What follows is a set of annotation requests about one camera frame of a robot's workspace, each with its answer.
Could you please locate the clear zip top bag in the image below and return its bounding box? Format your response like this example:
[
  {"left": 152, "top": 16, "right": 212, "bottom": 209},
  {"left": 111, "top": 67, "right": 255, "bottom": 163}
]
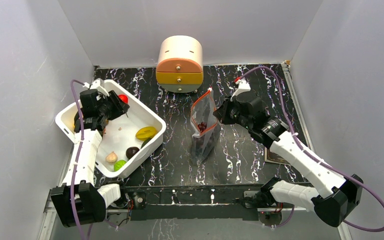
[{"left": 190, "top": 87, "right": 221, "bottom": 166}]

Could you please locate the red grape bunch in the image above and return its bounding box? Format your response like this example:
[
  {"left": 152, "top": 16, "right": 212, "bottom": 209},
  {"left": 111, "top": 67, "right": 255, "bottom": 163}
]
[{"left": 192, "top": 121, "right": 208, "bottom": 157}]

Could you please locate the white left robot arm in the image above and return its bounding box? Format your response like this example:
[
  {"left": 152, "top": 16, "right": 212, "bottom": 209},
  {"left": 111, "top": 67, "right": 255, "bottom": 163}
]
[{"left": 50, "top": 89, "right": 130, "bottom": 228}]

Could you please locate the white plastic bin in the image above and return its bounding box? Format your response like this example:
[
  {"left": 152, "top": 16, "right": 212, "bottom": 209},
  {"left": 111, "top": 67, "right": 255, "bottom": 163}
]
[{"left": 54, "top": 79, "right": 167, "bottom": 180}]

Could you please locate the white garlic bulb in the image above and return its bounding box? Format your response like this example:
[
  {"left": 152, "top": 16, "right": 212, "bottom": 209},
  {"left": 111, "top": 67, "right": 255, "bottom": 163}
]
[{"left": 105, "top": 151, "right": 118, "bottom": 164}]

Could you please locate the brown book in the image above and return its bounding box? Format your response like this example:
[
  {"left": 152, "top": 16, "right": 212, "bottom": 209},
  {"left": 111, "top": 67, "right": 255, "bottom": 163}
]
[{"left": 264, "top": 148, "right": 290, "bottom": 166}]

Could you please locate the dark purple fig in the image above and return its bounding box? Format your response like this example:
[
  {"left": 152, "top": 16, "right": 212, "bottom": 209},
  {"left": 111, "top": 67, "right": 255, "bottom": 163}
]
[{"left": 125, "top": 146, "right": 140, "bottom": 160}]

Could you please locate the yellow star fruit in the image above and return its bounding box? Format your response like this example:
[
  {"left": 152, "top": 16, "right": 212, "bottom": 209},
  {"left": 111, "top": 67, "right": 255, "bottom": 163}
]
[{"left": 135, "top": 126, "right": 158, "bottom": 142}]

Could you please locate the green avocado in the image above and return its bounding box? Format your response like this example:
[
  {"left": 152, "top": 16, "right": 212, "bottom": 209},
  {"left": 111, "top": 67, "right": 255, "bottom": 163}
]
[{"left": 141, "top": 138, "right": 152, "bottom": 148}]

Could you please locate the bright green lime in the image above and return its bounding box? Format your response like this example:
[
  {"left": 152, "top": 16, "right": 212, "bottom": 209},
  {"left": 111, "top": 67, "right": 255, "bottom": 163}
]
[{"left": 113, "top": 160, "right": 127, "bottom": 172}]

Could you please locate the pastel mini drawer cabinet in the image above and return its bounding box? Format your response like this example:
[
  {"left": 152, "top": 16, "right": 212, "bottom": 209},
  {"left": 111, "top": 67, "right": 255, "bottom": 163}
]
[{"left": 156, "top": 35, "right": 204, "bottom": 94}]

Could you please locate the black metal base frame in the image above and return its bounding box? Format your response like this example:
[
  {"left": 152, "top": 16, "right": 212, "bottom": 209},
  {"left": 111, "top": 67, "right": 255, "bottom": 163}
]
[{"left": 108, "top": 184, "right": 291, "bottom": 224}]

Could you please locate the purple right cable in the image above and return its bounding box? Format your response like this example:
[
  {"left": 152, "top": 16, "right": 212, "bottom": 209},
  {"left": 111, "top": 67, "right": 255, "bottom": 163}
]
[{"left": 239, "top": 66, "right": 384, "bottom": 233}]

